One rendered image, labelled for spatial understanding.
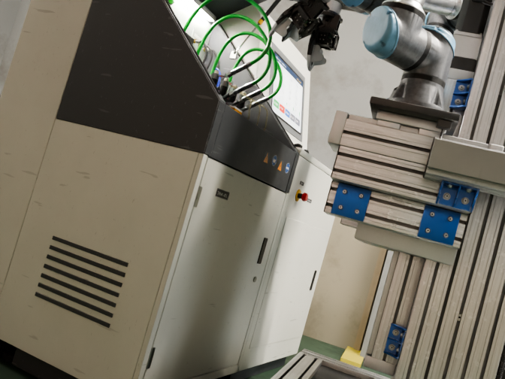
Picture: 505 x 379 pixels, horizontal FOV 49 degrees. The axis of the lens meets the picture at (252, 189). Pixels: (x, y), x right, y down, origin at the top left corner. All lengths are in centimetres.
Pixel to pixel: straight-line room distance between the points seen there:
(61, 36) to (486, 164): 139
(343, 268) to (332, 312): 30
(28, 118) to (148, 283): 74
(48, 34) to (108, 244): 78
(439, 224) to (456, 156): 22
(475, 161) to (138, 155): 93
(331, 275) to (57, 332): 239
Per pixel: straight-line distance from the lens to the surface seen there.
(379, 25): 148
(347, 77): 405
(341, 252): 383
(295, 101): 280
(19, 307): 191
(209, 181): 161
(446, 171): 136
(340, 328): 386
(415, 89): 151
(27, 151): 197
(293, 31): 199
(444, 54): 157
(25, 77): 207
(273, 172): 200
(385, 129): 148
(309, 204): 243
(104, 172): 174
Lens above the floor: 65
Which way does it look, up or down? 3 degrees up
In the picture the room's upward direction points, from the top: 16 degrees clockwise
